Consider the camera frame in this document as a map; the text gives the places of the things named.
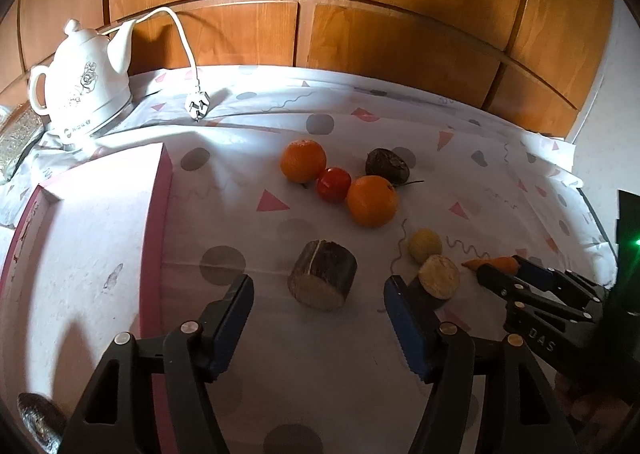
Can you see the white ceramic electric kettle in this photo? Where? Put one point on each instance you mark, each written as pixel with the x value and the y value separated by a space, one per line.
pixel 85 84

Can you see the small carrot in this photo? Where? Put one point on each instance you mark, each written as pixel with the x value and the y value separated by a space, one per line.
pixel 495 264

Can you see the cut sweet potato chunk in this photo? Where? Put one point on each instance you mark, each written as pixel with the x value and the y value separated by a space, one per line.
pixel 440 276

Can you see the person's right hand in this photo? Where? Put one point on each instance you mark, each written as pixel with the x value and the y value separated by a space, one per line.
pixel 595 411

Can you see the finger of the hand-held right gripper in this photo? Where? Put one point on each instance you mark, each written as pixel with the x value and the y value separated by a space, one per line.
pixel 500 281
pixel 550 279

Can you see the brown taro root chunk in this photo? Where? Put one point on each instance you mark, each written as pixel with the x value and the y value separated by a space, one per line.
pixel 322 274

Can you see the orange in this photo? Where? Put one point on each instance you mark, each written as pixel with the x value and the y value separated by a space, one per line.
pixel 372 201
pixel 302 161

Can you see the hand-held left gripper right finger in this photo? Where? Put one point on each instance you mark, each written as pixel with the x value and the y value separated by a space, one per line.
pixel 406 329

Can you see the pink cardboard box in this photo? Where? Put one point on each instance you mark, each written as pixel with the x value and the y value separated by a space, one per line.
pixel 85 254

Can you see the dark beetroot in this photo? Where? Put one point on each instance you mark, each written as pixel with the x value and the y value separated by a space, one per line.
pixel 386 164

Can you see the dark round patterned object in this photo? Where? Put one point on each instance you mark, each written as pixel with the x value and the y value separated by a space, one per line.
pixel 37 421

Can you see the red tomato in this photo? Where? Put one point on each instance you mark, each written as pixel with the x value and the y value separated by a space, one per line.
pixel 333 184

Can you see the small yellow fruit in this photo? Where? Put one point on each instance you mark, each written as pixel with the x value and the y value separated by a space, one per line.
pixel 425 245

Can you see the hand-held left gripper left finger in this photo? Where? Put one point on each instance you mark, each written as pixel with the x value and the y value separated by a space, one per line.
pixel 234 319

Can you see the white patterned tablecloth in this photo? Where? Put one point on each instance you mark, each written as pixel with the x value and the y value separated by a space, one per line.
pixel 350 254

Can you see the clear patterned glass tray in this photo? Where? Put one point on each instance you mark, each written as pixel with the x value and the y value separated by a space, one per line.
pixel 17 139

